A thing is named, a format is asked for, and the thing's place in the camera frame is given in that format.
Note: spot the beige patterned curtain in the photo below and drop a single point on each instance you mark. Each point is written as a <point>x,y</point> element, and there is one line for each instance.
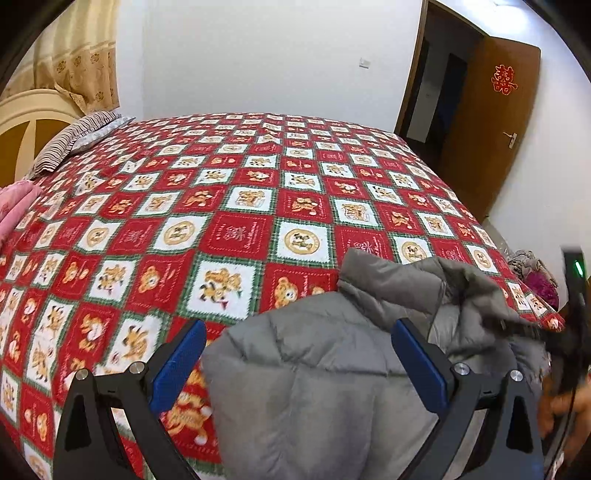
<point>74,60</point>

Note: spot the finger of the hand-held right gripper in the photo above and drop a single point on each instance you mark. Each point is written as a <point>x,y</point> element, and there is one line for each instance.
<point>521,328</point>

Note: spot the red printed bed blanket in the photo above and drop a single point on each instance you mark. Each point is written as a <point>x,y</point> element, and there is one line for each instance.
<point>221,221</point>

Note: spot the person's right hand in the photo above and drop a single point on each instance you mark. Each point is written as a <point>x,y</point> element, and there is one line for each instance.
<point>561,408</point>

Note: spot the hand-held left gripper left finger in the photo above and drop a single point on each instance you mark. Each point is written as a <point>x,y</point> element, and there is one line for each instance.
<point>183,361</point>

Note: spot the grey puffer jacket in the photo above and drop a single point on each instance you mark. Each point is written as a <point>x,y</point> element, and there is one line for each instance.
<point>332,369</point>

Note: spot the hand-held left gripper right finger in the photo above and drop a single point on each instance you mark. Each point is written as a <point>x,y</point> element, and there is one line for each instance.
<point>417,357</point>

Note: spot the red paper door decoration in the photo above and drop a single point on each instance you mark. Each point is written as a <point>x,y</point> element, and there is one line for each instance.
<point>503,79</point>

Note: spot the brown wooden door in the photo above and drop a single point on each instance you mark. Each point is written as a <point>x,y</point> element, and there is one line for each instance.
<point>494,124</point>

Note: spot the cream wooden headboard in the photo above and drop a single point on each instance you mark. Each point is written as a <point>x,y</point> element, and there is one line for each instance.
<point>27,124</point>

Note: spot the striped pillow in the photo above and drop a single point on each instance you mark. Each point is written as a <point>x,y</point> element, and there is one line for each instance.
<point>74,138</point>

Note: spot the brown door frame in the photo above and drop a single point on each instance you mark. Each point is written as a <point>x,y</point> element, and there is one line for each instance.
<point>415,69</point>

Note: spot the pink cloth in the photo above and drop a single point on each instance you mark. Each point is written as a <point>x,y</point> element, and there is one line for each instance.
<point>11,203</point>

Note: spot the pile of clothes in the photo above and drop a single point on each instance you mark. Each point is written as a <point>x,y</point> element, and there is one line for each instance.
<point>535,277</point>

